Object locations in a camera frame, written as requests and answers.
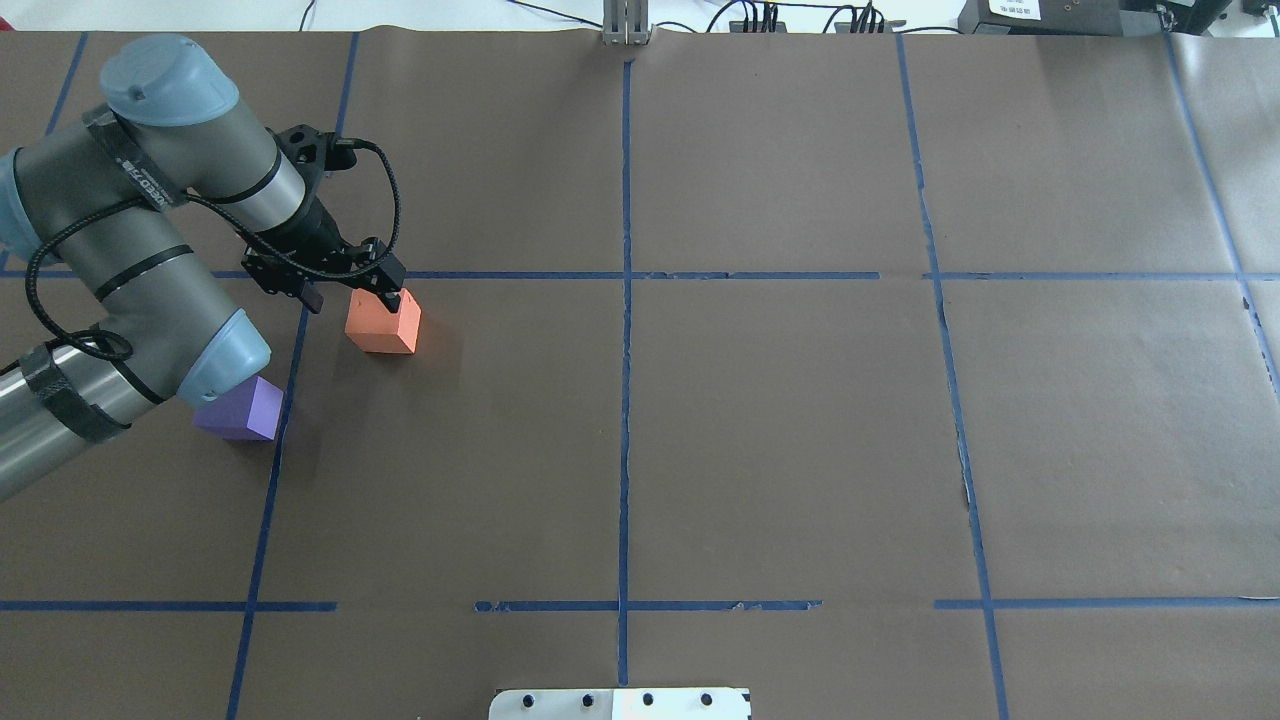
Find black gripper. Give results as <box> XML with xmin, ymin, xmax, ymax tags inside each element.
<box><xmin>243</xmin><ymin>199</ymin><xmax>406</xmax><ymax>314</ymax></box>

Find orange foam cube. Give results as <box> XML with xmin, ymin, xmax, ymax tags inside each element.
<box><xmin>344</xmin><ymin>288</ymin><xmax>422</xmax><ymax>355</ymax></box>

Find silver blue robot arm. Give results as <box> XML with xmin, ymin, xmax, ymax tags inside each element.
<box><xmin>1</xmin><ymin>33</ymin><xmax>407</xmax><ymax>498</ymax></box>

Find purple foam cube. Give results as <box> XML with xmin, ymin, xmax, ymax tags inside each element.
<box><xmin>193</xmin><ymin>375</ymin><xmax>284</xmax><ymax>442</ymax></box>

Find black power strip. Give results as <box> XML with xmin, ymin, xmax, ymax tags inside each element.
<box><xmin>730</xmin><ymin>12</ymin><xmax>788</xmax><ymax>35</ymax></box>

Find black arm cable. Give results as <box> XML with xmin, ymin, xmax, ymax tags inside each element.
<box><xmin>26</xmin><ymin>140</ymin><xmax>402</xmax><ymax>363</ymax></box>

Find aluminium frame post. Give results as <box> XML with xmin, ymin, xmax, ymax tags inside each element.
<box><xmin>602</xmin><ymin>0</ymin><xmax>653</xmax><ymax>47</ymax></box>

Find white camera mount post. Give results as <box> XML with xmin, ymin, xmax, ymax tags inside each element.
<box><xmin>488</xmin><ymin>687</ymin><xmax>753</xmax><ymax>719</ymax></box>

